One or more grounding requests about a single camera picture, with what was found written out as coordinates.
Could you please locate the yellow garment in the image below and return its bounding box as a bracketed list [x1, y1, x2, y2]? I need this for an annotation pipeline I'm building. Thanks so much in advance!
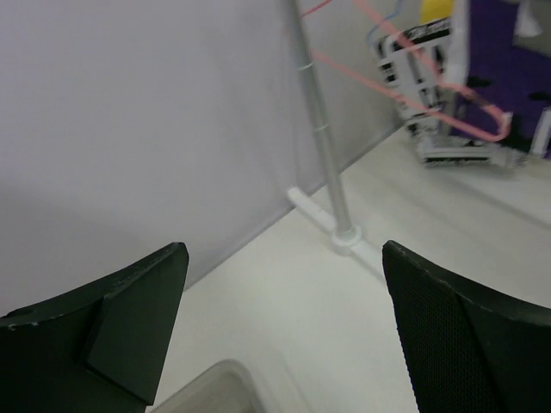
[419, 0, 455, 24]

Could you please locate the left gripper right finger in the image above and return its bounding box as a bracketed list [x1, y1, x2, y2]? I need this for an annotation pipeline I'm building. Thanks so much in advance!
[382, 241, 550, 412]

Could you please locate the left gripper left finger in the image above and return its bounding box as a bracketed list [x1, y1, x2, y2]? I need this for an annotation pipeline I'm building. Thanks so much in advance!
[1, 243, 189, 412]

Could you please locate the grey plastic bin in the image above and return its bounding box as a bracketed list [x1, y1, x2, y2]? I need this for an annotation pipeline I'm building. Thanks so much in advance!
[153, 359, 266, 413]

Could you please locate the white metal clothes rack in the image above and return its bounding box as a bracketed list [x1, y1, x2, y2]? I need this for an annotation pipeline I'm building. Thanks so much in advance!
[281, 0, 385, 282]

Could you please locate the purple patterned garment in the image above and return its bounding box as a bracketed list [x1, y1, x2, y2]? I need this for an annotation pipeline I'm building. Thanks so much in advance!
[448, 0, 550, 159]

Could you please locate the pink wire hanger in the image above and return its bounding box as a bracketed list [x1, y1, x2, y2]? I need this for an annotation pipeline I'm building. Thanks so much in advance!
[311, 1, 511, 143]

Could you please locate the black white patterned garment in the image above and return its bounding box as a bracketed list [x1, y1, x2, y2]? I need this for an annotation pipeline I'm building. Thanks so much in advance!
[371, 16, 526, 169]

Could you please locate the blue hanger with patterned garment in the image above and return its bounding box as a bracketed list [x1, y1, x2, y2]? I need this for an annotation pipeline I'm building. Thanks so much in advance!
[365, 0, 410, 48]

